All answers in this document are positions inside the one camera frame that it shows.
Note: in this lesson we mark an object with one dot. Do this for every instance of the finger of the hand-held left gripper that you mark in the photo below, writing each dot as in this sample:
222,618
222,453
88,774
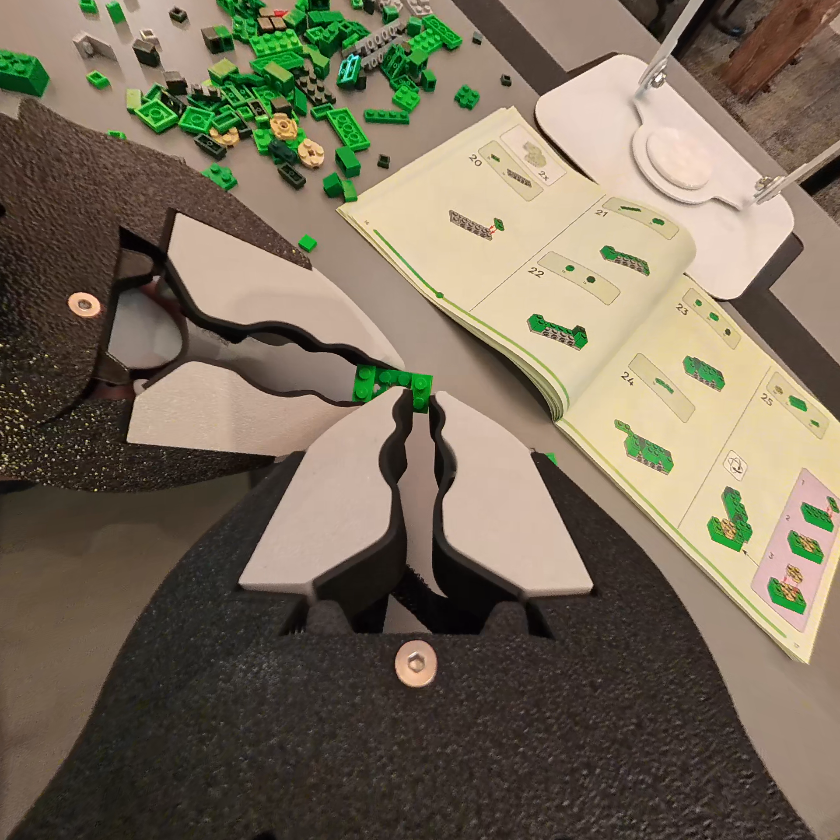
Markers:
262,282
210,413

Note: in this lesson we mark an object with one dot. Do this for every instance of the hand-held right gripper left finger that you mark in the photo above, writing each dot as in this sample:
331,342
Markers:
328,512

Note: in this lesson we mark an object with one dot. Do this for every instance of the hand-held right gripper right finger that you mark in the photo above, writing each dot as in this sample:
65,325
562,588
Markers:
512,512

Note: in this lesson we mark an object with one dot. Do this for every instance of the green brick assembly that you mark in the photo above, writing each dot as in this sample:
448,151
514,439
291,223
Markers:
387,384

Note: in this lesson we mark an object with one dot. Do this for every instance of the small green square brick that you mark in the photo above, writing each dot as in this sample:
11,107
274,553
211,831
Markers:
307,243

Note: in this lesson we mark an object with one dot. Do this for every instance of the open instruction booklet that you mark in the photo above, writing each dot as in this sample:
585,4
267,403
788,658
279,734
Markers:
590,341

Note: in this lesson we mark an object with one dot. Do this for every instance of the pile of green bricks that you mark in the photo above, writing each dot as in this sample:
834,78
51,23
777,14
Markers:
282,85

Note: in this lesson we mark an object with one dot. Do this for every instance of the white stand base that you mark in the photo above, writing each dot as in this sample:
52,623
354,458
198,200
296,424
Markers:
590,118

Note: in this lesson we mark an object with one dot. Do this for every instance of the wooden post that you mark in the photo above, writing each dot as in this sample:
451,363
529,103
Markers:
781,46

